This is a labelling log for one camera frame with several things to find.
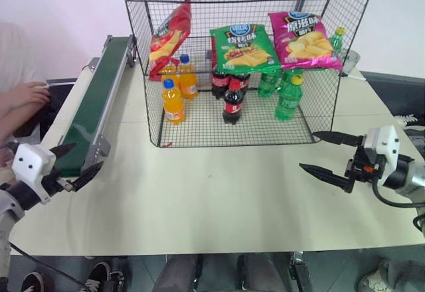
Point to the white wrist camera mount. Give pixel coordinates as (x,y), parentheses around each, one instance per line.
(30,162)
(386,139)

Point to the black desk surface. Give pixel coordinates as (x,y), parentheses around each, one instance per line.
(391,89)
(56,106)

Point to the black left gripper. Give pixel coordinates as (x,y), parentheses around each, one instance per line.
(53,182)

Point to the red potato chips bag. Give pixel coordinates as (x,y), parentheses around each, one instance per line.
(169,40)

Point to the grey shoe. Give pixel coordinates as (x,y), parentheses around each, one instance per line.
(382,277)

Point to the orange soda bottle blue cap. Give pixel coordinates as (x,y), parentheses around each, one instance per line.
(172,106)
(188,83)

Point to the black table leg frame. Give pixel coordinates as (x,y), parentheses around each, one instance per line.
(300,272)
(116,275)

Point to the person's white shirt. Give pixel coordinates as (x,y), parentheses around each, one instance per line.
(16,53)

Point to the person's bare forearm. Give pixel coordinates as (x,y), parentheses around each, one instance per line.
(6,113)

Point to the green conveyor belt silver frame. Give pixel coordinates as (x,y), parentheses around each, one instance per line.
(96,83)

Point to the cola bottle red cap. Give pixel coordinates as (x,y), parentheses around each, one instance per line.
(232,106)
(220,83)
(245,81)

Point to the green soda bottle yellow cap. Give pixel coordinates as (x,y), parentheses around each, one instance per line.
(287,103)
(336,41)
(292,72)
(267,84)

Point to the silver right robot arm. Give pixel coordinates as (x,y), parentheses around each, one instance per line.
(415,176)

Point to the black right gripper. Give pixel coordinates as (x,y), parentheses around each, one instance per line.
(363,167)

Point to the black device with white lettering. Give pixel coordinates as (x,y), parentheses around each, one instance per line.
(413,132)

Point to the black sneaker white sole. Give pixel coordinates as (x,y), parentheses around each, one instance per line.
(31,282)
(96,273)

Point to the person's bare hand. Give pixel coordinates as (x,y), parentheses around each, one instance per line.
(28,94)

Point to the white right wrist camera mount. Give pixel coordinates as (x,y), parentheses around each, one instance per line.
(386,139)

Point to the magenta potato chips bag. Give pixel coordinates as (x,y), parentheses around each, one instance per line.
(305,40)

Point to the green potato chips bag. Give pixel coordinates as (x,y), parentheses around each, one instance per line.
(245,49)

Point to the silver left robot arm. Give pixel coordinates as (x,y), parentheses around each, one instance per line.
(10,215)

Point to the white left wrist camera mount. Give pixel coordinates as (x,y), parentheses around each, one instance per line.
(30,162)

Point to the grey plastic container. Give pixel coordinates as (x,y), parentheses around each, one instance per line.
(350,59)

